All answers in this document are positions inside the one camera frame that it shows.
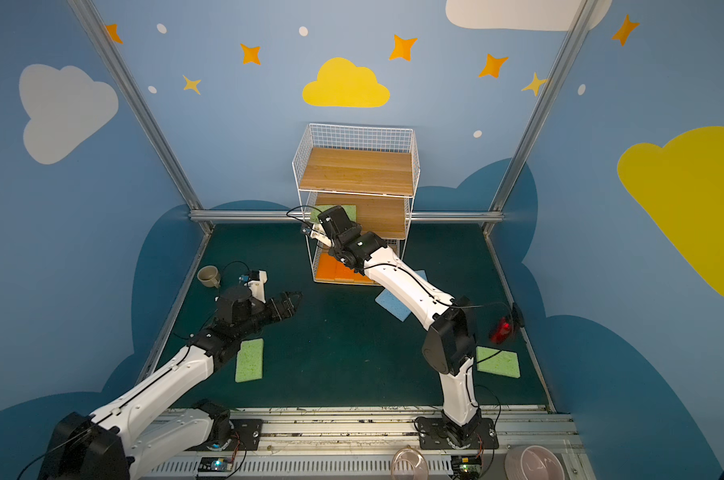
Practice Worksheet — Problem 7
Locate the blue sponge centre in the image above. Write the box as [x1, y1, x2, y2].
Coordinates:
[375, 289, 411, 322]

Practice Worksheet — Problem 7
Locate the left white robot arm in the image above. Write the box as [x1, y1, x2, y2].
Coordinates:
[38, 285, 302, 479]

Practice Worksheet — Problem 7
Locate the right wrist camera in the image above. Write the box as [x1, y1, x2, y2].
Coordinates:
[301, 223, 332, 249]

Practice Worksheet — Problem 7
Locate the green sponge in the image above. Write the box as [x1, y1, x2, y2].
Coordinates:
[309, 204, 357, 224]
[235, 338, 264, 383]
[476, 346, 521, 379]

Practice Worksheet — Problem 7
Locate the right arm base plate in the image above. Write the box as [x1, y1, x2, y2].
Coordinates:
[414, 416, 500, 450]

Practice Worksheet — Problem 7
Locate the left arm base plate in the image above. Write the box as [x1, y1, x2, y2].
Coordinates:
[204, 419, 263, 451]

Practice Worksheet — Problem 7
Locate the beige mug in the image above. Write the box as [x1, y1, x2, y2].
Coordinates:
[196, 265, 221, 289]

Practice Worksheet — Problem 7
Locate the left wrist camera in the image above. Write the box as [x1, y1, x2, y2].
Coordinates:
[239, 270, 268, 302]

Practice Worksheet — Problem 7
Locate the pink divided bowl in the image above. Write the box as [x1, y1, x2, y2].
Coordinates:
[504, 445, 566, 480]

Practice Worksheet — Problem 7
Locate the red small object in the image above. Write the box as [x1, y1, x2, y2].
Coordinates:
[489, 302, 525, 345]

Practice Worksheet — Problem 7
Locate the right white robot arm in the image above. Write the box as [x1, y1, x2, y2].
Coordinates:
[317, 205, 482, 448]

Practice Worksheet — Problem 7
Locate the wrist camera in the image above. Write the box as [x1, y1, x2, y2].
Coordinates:
[239, 270, 268, 302]
[301, 223, 332, 249]

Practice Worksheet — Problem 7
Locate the white wire wooden shelf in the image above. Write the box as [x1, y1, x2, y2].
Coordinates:
[289, 123, 421, 283]

